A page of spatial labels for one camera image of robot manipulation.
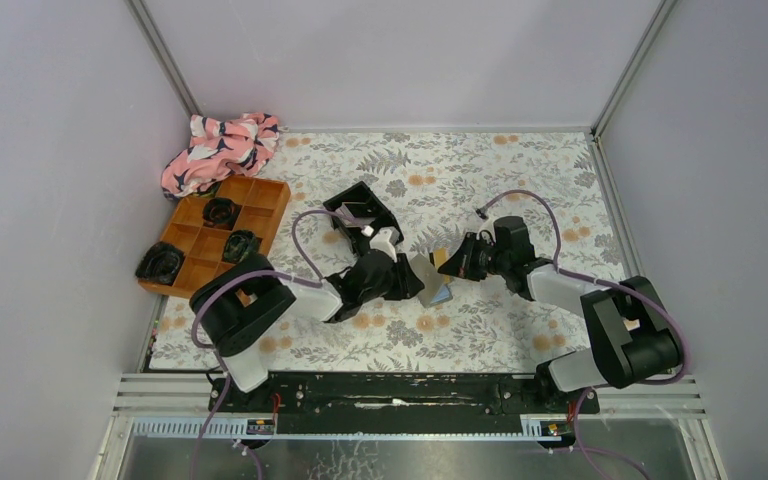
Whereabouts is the pink navy patterned cloth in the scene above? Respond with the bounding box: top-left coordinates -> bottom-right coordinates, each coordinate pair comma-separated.
160,112 -> 280,199

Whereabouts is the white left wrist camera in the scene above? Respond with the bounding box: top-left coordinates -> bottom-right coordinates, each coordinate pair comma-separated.
361,225 -> 399,262

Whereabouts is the floral patterned table mat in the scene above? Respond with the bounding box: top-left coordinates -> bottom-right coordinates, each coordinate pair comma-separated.
147,130 -> 655,375

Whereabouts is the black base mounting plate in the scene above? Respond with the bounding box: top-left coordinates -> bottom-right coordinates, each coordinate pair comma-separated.
208,372 -> 600,437

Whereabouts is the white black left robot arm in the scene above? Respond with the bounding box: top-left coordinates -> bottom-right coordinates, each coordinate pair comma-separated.
189,249 -> 425,411

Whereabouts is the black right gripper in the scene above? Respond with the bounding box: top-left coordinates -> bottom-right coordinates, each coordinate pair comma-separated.
437,233 -> 509,283

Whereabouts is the dark rolled belt outside tray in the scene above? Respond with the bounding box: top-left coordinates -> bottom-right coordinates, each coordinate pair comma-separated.
135,241 -> 185,286

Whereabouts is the dark rolled belt upper compartment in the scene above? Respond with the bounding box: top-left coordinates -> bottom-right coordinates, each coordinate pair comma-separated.
202,197 -> 242,231

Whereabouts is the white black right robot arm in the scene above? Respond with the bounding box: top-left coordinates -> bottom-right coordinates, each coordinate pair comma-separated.
438,216 -> 685,412

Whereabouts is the dark rolled belt right compartment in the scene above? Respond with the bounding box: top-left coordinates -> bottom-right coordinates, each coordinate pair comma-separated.
221,229 -> 261,264

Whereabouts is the black plastic card tray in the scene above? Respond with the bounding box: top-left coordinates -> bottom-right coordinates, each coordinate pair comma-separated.
323,181 -> 404,256

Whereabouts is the orange compartment organizer tray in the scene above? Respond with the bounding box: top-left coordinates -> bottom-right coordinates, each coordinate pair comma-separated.
137,176 -> 291,298

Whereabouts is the dark rolled belt compartment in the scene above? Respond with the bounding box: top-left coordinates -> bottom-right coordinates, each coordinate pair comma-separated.
202,197 -> 242,231
221,229 -> 261,264

